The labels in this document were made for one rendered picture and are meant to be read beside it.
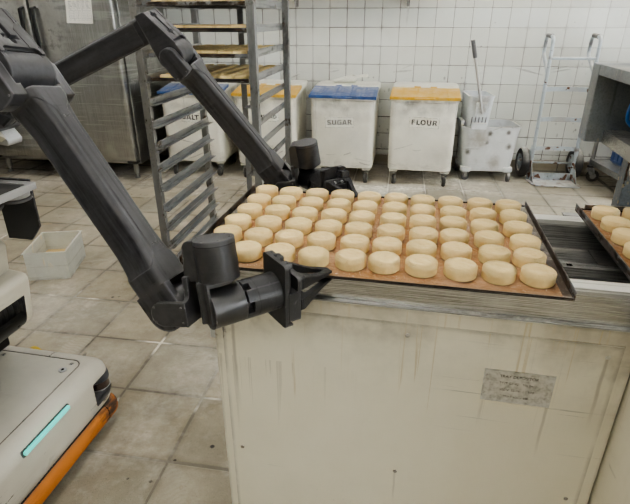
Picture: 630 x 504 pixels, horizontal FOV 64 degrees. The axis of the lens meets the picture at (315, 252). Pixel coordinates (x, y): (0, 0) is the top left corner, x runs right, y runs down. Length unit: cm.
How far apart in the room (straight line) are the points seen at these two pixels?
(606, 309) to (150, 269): 67
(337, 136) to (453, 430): 347
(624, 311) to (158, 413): 152
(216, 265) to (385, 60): 421
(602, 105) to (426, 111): 298
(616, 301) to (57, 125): 83
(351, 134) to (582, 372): 350
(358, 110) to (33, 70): 352
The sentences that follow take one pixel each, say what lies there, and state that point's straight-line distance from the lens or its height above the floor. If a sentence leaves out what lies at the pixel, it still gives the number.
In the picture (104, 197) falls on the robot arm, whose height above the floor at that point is 105.
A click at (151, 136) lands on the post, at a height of 82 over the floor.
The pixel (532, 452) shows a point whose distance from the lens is 102.
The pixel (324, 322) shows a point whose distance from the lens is 86.
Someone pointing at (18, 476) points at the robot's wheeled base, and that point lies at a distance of 159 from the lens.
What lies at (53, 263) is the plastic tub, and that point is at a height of 9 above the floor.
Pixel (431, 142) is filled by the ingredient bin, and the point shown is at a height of 37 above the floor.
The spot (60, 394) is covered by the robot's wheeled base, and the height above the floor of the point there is 28.
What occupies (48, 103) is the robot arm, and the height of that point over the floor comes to 116.
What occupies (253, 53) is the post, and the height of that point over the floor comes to 115.
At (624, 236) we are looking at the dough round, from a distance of 103.
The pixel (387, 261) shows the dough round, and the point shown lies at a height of 92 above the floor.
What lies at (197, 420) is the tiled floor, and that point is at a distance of 188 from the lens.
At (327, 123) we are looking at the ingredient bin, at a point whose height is 49.
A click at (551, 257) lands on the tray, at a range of 93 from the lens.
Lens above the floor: 126
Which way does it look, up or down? 25 degrees down
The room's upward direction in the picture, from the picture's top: straight up
